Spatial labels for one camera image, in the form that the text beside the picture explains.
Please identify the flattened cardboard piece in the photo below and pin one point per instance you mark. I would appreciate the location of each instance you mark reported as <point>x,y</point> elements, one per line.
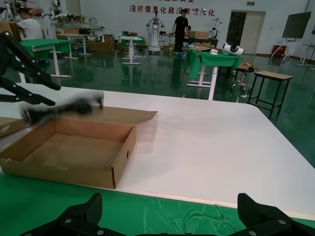
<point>247,66</point>

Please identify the small white desk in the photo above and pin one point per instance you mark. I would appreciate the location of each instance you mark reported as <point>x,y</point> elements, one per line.
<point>131,39</point>

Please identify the cardboard box with slotted flap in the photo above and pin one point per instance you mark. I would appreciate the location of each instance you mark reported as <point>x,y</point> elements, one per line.
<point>17,125</point>

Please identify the white curved shell part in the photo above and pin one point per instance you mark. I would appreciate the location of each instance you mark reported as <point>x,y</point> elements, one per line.
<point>233,48</point>

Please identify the green exit sign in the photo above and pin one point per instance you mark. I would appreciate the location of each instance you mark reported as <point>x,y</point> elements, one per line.
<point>251,3</point>

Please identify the dark display on stand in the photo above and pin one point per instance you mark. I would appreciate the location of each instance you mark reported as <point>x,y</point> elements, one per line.
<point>295,24</point>

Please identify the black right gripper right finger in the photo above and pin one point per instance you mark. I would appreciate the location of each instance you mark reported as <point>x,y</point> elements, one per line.
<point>261,218</point>

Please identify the small white robot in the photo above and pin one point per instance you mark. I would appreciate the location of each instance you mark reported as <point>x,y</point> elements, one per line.
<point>214,32</point>

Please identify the long green cloth table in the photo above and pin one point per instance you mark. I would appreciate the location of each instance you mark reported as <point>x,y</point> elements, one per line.
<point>44,45</point>

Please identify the red box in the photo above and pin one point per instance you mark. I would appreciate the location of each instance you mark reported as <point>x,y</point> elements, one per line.
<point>279,50</point>

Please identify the beige double door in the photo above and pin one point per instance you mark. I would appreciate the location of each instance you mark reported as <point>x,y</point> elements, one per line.
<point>246,32</point>

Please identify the white-legged green cloth table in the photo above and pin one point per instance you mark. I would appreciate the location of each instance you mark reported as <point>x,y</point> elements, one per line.
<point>211,59</point>

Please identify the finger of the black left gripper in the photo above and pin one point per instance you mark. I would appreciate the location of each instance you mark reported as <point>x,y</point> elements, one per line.
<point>24,61</point>
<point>24,94</point>

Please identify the cluttered metal shelf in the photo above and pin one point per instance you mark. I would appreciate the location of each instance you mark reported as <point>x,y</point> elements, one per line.
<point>73,24</point>

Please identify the man in black clothes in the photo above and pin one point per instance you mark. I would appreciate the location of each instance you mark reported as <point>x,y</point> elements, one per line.
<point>181,27</point>

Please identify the stacked cardboard boxes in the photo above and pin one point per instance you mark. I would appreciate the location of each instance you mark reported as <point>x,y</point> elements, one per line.
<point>101,46</point>

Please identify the green table mat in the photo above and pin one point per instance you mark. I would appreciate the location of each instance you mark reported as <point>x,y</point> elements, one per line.
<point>37,196</point>

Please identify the large open cardboard box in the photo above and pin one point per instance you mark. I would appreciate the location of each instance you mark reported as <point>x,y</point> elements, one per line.
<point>8,29</point>

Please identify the wooden top metal stool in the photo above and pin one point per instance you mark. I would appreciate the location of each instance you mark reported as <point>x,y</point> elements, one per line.
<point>273,76</point>

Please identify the man in white shirt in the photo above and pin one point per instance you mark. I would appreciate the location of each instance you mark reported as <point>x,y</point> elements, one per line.
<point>29,27</point>

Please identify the cardboard box with round hole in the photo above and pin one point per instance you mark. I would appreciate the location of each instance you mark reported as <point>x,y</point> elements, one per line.
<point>73,150</point>

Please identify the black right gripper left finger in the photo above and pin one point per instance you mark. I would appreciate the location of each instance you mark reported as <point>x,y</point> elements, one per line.
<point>81,221</point>

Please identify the black swivel stool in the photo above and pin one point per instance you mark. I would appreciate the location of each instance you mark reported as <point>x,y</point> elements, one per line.
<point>243,71</point>

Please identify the tall white humanoid robot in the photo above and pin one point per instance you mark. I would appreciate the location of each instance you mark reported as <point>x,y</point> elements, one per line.
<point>155,32</point>

